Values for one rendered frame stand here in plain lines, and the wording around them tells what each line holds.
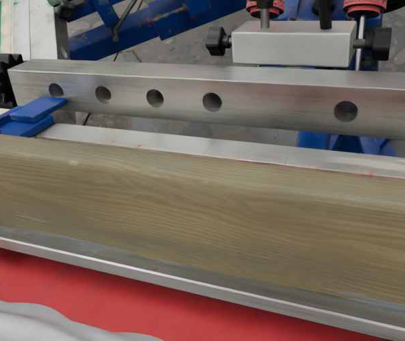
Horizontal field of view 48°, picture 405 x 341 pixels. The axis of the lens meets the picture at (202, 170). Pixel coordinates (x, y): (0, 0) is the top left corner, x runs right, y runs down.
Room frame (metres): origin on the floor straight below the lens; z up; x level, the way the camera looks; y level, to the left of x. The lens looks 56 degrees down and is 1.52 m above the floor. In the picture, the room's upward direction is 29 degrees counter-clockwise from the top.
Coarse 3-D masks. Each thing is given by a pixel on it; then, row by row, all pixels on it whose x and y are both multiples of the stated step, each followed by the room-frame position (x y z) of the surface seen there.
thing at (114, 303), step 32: (0, 256) 0.23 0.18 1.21; (32, 256) 0.21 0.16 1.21; (0, 288) 0.19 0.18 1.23; (32, 288) 0.18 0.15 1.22; (64, 288) 0.17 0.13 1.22; (96, 288) 0.16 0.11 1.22; (128, 288) 0.14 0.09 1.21; (160, 288) 0.13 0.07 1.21; (96, 320) 0.13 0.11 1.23; (128, 320) 0.12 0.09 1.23; (160, 320) 0.11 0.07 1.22
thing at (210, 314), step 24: (192, 312) 0.10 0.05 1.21; (216, 312) 0.10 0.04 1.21; (240, 312) 0.09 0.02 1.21; (264, 312) 0.08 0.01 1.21; (192, 336) 0.09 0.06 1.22; (216, 336) 0.08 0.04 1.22; (240, 336) 0.07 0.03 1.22; (264, 336) 0.07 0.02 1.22; (288, 336) 0.06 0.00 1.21; (312, 336) 0.06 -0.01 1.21; (336, 336) 0.05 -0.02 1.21; (360, 336) 0.04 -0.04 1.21
